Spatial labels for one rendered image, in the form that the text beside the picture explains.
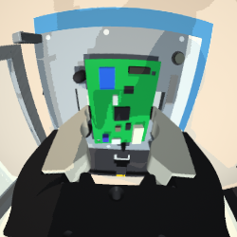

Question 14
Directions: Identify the green circuit board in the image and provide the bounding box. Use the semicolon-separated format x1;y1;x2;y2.
84;59;161;144

